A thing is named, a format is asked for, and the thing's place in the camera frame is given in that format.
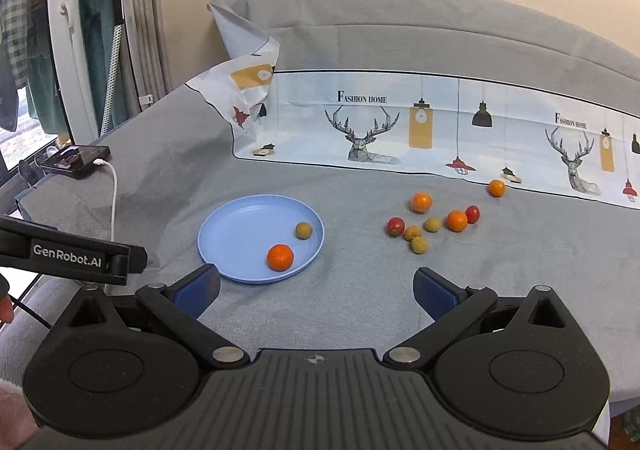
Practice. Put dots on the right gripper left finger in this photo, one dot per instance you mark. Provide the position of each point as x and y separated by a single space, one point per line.
177 307

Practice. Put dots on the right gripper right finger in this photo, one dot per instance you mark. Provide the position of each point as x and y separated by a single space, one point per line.
456 314

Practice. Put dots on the brown longan fruit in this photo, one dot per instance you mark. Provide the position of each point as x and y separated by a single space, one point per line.
419 245
412 232
432 224

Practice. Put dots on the orange tangerine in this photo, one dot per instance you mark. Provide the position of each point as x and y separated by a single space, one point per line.
456 221
280 257
496 188
421 202

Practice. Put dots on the blue round plate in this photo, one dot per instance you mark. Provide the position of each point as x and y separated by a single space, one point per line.
238 235

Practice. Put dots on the red cherry tomato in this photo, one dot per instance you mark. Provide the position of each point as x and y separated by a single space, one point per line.
472 214
395 227

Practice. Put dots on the person's left hand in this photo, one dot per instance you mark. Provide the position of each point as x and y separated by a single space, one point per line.
6 309

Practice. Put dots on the black smartphone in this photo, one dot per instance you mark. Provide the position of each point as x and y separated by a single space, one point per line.
75 161

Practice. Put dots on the orange tangerine in plate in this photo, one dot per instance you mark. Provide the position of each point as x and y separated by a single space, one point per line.
280 257

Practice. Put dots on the longan in plate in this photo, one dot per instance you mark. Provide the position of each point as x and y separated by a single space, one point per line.
303 230

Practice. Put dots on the pink fuzzy sleeve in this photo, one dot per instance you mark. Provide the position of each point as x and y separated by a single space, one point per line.
16 422

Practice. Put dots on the printed deer tablecloth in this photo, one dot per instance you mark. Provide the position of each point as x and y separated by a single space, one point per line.
470 89

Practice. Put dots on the hanging plaid shirt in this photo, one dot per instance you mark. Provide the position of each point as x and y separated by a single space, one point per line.
14 35

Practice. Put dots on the white mirror frame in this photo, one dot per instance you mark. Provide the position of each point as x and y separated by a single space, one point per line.
71 70

